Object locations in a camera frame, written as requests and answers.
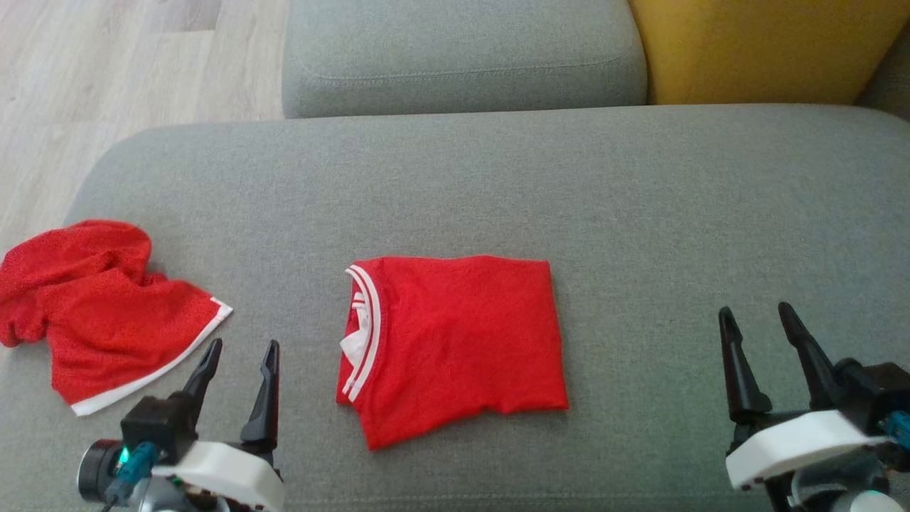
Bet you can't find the yellow sofa cushion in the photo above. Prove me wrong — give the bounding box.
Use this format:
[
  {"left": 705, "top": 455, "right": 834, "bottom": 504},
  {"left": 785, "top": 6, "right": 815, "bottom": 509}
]
[{"left": 628, "top": 0, "right": 910, "bottom": 107}]

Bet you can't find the grey sofa back cushion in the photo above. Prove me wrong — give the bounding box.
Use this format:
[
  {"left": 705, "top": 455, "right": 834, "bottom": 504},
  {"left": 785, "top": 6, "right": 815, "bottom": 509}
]
[{"left": 282, "top": 0, "right": 648, "bottom": 119}]

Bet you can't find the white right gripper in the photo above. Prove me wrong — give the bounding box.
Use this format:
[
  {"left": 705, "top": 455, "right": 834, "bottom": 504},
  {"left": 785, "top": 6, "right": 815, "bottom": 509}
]
[{"left": 717, "top": 302, "right": 890, "bottom": 492}]

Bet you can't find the grey sofa corner cushion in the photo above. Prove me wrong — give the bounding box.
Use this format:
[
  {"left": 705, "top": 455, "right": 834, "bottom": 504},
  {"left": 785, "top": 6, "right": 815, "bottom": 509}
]
[{"left": 856, "top": 27, "right": 910, "bottom": 122}]

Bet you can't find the red mesh shorts white hem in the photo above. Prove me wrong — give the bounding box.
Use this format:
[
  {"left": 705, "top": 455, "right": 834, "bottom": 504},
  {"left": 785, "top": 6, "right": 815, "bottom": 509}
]
[{"left": 0, "top": 219, "right": 234, "bottom": 417}]

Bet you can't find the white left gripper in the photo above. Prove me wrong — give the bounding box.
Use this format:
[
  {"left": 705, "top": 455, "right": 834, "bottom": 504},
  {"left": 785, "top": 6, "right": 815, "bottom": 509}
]
[{"left": 151, "top": 338, "right": 286, "bottom": 512}]

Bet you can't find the grey sofa seat cushion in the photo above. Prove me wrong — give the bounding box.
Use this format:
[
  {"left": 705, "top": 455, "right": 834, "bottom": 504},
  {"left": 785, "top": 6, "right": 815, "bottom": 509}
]
[{"left": 0, "top": 104, "right": 910, "bottom": 512}]

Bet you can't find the red shirt white striped trim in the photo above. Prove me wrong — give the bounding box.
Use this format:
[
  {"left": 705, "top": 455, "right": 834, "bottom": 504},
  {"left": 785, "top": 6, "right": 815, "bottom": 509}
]
[{"left": 335, "top": 254, "right": 570, "bottom": 452}]

